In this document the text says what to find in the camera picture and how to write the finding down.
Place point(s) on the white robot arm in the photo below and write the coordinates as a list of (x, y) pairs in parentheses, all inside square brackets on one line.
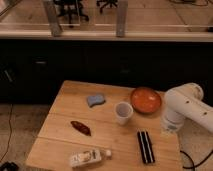
[(183, 102)]

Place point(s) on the white paper cup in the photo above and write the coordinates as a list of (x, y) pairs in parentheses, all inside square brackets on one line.
[(123, 112)]

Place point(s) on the orange bowl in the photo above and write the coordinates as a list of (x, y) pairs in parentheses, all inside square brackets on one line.
[(145, 100)]

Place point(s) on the black cabinet front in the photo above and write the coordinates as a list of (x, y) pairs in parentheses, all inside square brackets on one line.
[(32, 71)]

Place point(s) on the black office chair right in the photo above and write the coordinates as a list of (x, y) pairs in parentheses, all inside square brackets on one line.
[(111, 3)]

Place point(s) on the black office chair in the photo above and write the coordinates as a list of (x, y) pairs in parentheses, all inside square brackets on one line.
[(111, 3), (69, 8)]

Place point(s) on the black office chair left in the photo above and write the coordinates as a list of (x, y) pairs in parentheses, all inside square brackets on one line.
[(69, 8)]

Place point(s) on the grey metal post left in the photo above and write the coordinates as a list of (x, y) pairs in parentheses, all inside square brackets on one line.
[(54, 25)]

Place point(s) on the grey metal post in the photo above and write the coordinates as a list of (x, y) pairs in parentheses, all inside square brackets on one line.
[(121, 17), (54, 25)]

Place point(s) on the grey metal post right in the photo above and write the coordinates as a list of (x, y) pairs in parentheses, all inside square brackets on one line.
[(121, 17)]

